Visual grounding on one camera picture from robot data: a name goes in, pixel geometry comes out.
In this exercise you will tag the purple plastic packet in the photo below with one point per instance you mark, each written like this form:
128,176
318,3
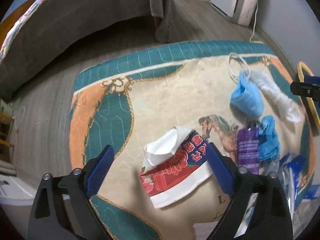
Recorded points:
248,147

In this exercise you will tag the bed with brown blanket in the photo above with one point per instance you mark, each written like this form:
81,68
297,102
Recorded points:
49,27

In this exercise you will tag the crumpled blue glove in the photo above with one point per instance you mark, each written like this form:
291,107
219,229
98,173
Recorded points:
269,145

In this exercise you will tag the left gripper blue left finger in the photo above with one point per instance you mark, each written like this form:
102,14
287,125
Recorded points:
61,207

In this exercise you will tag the horse print quilted cushion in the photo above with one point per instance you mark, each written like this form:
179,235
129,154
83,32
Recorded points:
159,108

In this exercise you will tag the blue surgical face mask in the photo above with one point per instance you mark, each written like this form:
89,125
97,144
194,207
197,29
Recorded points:
246,96

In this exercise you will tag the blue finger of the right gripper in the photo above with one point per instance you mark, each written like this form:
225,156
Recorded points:
310,88

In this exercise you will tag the blue white snack wrapper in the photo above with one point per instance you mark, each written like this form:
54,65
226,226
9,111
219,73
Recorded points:
288,174

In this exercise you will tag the wooden side shelf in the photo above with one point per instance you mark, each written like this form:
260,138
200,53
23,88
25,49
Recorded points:
7,147

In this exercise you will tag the red white paper wrapper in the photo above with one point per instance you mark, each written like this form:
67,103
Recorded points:
174,165

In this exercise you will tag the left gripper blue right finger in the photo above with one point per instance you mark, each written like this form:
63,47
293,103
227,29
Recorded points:
271,216

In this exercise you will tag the white twisted tissue wad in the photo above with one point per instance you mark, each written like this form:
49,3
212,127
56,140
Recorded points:
288,110

